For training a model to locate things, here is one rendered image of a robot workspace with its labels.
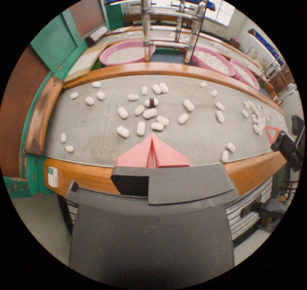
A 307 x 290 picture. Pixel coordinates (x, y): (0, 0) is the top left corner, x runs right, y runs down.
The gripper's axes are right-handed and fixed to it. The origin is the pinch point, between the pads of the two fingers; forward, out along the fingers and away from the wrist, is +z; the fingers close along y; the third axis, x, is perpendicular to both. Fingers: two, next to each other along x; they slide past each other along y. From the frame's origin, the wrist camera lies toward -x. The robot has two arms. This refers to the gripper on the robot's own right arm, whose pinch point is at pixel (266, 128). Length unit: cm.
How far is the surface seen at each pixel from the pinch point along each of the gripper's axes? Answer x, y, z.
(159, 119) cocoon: 2.4, 39.3, 5.7
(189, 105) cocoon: -0.7, 31.0, 8.9
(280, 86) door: -105, -424, 156
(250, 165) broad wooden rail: 11.6, 8.5, -5.6
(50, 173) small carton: 11, 72, -9
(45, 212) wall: 85, 167, -36
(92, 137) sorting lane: 6, 58, 4
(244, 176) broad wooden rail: 13.3, 12.5, -7.7
